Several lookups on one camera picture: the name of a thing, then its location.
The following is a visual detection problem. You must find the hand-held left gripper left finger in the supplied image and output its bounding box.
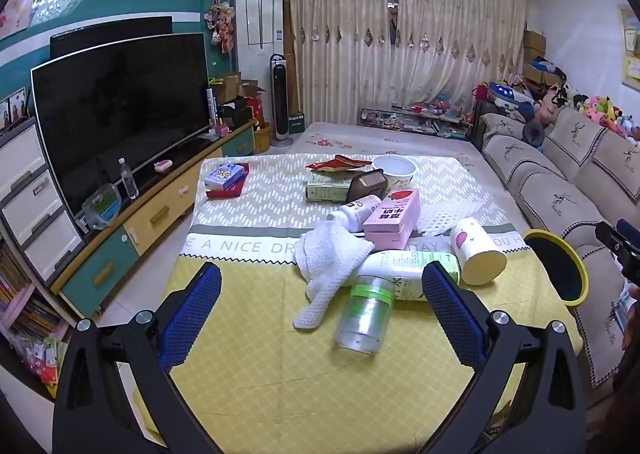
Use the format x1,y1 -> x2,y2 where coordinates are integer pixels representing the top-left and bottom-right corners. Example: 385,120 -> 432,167
52,261 -> 223,454

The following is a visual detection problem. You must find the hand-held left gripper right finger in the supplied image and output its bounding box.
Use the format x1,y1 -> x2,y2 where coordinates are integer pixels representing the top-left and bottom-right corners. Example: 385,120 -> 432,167
420,261 -> 588,454

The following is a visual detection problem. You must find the black bin with yellow rim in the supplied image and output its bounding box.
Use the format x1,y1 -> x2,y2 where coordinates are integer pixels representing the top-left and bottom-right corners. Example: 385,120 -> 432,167
522,229 -> 587,307

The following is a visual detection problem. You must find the white and green bottle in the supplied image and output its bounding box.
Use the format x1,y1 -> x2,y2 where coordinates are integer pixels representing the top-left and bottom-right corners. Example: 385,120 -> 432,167
357,250 -> 461,302

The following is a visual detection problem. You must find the white paper cup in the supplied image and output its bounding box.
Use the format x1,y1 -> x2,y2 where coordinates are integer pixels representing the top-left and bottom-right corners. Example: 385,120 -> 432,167
450,217 -> 507,286

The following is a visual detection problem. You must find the clear jar with green band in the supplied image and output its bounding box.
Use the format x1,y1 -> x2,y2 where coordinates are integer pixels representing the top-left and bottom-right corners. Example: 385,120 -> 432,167
335,274 -> 396,354

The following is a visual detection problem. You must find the pink milk carton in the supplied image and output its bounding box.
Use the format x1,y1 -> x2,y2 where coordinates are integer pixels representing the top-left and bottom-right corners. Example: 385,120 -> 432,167
362,187 -> 421,250

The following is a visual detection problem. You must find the white knitted cloth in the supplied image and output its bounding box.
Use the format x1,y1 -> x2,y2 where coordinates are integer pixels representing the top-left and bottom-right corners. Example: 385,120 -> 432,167
292,221 -> 375,330

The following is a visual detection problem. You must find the white pill bottle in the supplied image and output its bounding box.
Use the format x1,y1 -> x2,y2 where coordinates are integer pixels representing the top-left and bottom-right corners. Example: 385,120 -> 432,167
327,194 -> 383,233

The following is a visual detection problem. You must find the white bowl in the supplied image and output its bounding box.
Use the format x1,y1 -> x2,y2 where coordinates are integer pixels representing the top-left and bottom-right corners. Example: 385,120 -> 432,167
371,155 -> 417,190

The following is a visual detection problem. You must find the brown pouch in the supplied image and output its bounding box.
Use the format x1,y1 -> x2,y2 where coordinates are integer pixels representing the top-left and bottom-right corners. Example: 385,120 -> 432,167
346,169 -> 390,203

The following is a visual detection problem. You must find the pale green box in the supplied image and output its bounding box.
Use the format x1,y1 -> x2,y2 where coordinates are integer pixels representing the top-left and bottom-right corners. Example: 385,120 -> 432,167
306,170 -> 361,202

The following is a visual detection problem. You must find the red snack bag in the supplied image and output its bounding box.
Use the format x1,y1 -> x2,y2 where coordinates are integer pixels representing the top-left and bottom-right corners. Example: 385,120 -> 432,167
306,154 -> 373,173

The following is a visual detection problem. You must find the person's right forearm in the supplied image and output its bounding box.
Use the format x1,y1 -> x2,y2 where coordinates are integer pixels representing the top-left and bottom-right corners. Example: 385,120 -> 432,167
611,329 -> 640,402

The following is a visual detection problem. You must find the pile of papers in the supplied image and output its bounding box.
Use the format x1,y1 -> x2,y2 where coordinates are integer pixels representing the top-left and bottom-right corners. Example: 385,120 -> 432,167
614,291 -> 637,335

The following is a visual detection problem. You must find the yellow patterned tablecloth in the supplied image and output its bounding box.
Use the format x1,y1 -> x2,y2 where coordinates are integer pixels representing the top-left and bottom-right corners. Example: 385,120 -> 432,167
132,153 -> 583,454

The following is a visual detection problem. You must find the beige sofa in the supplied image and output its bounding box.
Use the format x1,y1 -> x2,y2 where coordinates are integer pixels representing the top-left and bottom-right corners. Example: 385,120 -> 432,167
472,102 -> 640,390

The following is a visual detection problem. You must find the teal and yellow television cabinet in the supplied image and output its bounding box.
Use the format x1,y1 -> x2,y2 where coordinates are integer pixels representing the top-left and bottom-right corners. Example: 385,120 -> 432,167
52,119 -> 258,320

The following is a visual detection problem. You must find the row of plush toys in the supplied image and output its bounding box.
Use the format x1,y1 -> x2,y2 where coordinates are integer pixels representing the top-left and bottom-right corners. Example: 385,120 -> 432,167
530,54 -> 640,142

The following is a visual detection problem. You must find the glass bowl with green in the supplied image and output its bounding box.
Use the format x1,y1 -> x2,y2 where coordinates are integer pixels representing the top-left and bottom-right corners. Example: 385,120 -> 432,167
81,183 -> 122,231

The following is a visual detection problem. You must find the clear water bottle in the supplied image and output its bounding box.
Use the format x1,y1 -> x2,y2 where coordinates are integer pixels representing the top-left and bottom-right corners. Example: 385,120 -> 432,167
118,157 -> 139,200

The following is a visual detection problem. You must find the shelf of books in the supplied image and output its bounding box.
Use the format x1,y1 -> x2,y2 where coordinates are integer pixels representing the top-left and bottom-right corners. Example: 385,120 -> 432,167
0,239 -> 71,385

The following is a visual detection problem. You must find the blue star-print bag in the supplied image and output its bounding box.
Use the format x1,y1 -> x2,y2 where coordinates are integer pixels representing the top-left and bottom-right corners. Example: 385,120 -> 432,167
487,81 -> 533,110

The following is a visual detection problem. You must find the cluttered glass coffee table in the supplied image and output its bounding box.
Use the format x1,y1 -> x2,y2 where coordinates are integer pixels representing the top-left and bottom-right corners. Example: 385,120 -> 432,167
361,102 -> 478,141

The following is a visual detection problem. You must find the stack of cardboard boxes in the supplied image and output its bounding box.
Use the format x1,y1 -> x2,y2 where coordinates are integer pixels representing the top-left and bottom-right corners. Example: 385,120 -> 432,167
522,29 -> 566,85

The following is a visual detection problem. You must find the large curved television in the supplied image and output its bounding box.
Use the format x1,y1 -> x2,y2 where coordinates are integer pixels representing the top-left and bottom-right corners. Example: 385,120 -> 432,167
31,33 -> 211,235

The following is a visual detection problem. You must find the white drawer unit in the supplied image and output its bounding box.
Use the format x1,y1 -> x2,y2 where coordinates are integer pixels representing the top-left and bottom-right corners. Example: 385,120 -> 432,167
0,117 -> 87,287

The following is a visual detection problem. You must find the brown cardboard box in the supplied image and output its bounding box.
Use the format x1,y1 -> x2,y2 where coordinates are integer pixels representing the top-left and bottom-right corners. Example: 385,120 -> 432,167
217,73 -> 258,104

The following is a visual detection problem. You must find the black tower fan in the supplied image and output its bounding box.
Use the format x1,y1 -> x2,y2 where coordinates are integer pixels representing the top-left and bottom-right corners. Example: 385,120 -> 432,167
270,53 -> 291,147

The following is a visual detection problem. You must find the beige embroidered curtain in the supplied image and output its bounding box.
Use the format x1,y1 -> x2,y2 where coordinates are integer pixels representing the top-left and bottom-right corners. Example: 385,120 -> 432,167
281,0 -> 397,127
394,0 -> 532,110

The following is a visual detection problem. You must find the hanging flower decoration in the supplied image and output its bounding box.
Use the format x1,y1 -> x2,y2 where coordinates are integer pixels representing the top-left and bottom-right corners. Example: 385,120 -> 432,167
205,0 -> 236,55

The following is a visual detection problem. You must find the white standing air conditioner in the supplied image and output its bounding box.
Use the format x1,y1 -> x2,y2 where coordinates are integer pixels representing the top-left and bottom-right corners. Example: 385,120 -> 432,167
235,0 -> 285,132

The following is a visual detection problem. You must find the framed wall picture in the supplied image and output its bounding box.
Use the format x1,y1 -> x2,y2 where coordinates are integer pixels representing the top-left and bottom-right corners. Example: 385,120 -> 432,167
616,4 -> 640,85

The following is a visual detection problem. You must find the small photo frame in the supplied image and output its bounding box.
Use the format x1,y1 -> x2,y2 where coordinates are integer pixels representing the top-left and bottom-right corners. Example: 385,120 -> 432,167
0,87 -> 28,131

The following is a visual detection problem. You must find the pale wall poster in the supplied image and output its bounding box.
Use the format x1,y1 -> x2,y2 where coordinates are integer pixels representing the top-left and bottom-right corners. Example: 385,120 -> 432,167
0,0 -> 37,30

